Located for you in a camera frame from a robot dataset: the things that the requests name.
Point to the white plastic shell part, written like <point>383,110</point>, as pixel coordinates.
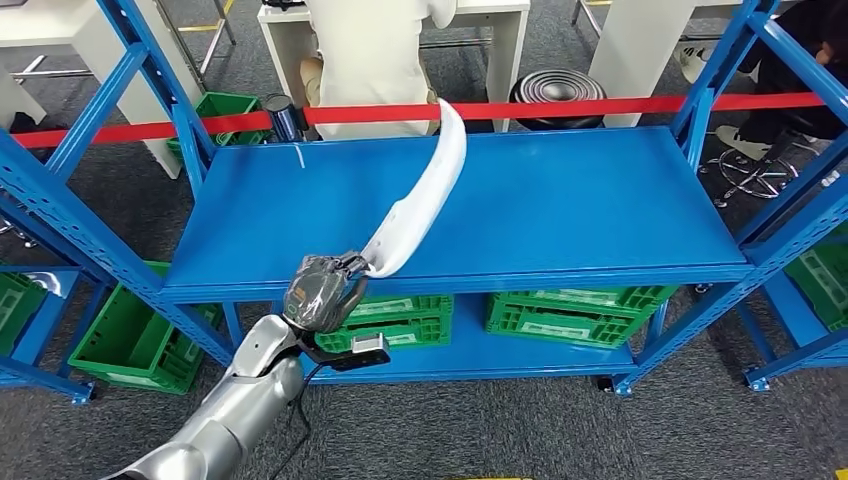
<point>424,192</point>

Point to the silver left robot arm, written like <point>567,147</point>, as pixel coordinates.
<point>218,417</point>

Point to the blue metal shelf rack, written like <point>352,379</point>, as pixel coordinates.
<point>46,387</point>
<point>530,199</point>
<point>788,318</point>

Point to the green plastic crate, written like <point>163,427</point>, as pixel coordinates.
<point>821,285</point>
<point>397,328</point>
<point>563,321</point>
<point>16,311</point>
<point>225,106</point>
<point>119,331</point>

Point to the person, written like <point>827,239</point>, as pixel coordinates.
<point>788,53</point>
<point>364,66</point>

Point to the white desk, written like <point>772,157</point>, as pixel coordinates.
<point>629,60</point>
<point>46,20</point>
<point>507,60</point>

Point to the black round stool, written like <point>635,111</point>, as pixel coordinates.
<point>556,89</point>
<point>802,126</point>

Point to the red barrier belt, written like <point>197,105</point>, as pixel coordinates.
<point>596,106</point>
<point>132,132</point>

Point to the black desk device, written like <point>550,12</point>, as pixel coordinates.
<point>281,4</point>

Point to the black bag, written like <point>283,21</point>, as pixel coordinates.
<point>30,124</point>

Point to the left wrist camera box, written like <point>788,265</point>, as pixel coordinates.
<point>368,344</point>

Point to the dark barrier post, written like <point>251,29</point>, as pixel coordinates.
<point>283,119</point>

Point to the grey metal table frame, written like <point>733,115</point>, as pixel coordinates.
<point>213,50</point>

